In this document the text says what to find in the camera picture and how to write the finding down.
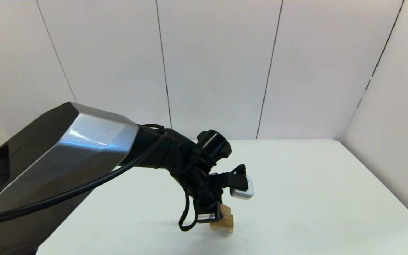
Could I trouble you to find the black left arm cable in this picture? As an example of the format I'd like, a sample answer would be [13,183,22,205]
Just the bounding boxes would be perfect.
[0,124,199,232]

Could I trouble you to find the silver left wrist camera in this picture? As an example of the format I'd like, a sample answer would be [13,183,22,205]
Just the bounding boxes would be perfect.
[211,165,254,200]

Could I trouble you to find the rectangular dark wooden block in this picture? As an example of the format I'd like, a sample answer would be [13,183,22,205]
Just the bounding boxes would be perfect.
[210,214,234,229]

